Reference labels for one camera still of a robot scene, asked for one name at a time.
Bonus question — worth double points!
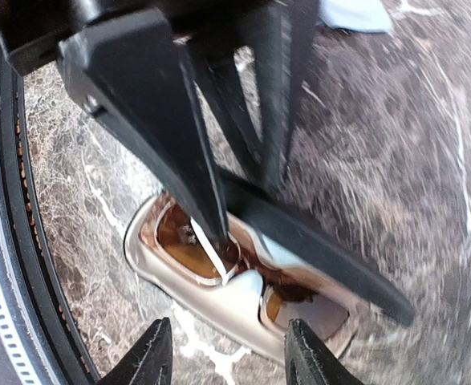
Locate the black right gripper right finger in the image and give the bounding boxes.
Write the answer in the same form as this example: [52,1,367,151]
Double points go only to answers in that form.
[284,318,363,385]

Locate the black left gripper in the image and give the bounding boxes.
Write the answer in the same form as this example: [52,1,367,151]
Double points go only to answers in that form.
[0,1,283,76]

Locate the black hard glasses case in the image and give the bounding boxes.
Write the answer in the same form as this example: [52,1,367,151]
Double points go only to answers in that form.
[123,168,416,364]

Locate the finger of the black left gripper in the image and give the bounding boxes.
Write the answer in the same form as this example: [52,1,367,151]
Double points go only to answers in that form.
[58,8,228,241]
[187,3,294,188]

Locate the brown tortoiseshell sunglasses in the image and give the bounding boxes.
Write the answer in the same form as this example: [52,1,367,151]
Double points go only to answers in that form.
[155,203,350,341]

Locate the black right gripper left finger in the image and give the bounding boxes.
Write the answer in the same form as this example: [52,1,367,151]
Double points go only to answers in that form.
[97,318,173,385]

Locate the light blue cleaning cloth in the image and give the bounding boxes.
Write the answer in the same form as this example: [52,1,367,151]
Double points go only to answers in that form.
[190,218,300,302]
[317,0,393,34]

